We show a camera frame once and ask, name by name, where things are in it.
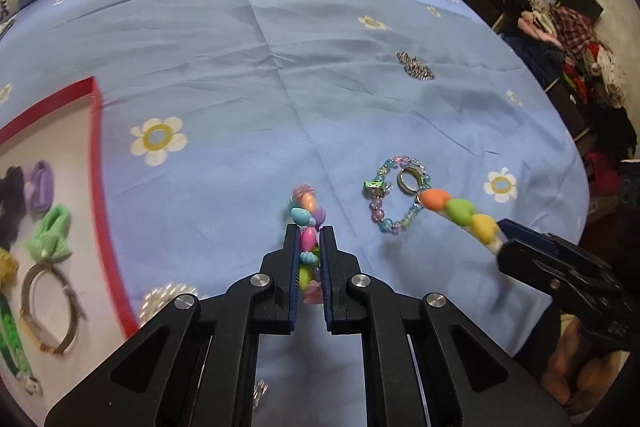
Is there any yellow hair tie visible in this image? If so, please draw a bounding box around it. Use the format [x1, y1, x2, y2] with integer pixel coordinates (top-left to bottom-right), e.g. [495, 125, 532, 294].
[0, 249, 20, 290]

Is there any black scrunchie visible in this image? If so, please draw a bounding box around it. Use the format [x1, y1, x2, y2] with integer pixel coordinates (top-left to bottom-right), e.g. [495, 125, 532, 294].
[0, 166, 27, 253]

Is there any pile of colourful clothes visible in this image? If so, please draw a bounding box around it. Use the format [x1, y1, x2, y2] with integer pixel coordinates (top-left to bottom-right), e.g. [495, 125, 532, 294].
[500, 0, 640, 158]

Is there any silver rhinestone hair clip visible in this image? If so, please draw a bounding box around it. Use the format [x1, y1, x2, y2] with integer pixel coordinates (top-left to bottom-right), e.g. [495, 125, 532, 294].
[395, 51, 436, 82]

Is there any red shallow cardboard box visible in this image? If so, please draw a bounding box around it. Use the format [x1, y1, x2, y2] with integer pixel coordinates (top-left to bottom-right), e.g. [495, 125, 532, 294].
[0, 76, 141, 408]

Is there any green braided bracelet puppy charm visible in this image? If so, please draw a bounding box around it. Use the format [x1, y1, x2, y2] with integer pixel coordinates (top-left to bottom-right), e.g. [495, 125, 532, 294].
[0, 292, 43, 395]

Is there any hair comb with pastel beads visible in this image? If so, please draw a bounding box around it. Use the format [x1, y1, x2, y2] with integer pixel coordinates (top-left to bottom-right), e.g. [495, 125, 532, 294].
[419, 188, 506, 258]

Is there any green bow hair tie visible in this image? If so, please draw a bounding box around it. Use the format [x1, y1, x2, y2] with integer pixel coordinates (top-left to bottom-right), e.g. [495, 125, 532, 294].
[25, 204, 73, 263]

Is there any silver ring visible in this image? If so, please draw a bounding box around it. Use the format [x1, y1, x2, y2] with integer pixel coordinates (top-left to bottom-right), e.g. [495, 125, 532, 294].
[396, 167, 425, 196]

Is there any purple bow hair tie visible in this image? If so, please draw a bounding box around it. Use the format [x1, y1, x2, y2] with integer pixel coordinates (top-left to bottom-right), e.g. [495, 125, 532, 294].
[25, 160, 53, 214]

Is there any white pearl bracelet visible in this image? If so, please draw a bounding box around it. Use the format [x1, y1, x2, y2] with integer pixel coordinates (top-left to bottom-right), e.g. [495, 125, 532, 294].
[137, 284, 198, 328]

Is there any translucent pastel beaded bracelet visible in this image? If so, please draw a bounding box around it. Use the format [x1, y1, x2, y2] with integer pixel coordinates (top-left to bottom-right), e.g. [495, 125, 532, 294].
[362, 155, 433, 235]

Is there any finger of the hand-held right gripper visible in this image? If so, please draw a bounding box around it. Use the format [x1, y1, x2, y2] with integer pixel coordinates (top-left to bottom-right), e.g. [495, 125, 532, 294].
[499, 218, 606, 273]
[497, 238, 596, 303]

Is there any gold wristwatch black strap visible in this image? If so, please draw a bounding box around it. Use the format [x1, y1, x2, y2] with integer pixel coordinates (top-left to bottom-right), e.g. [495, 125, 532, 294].
[20, 262, 86, 355]

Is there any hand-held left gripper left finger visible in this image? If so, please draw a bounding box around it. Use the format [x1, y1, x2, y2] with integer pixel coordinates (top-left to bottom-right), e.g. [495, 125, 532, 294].
[45, 223, 302, 427]

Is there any colourful chunky bead bracelet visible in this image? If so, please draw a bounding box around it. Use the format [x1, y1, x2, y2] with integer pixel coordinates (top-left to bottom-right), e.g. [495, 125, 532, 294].
[289, 184, 331, 305]

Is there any person's right hand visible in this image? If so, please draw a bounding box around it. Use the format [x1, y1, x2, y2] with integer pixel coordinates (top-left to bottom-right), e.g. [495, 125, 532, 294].
[542, 314, 631, 413]

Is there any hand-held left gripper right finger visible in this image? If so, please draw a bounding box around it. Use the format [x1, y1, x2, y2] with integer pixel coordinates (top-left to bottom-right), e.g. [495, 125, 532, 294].
[320, 226, 573, 427]

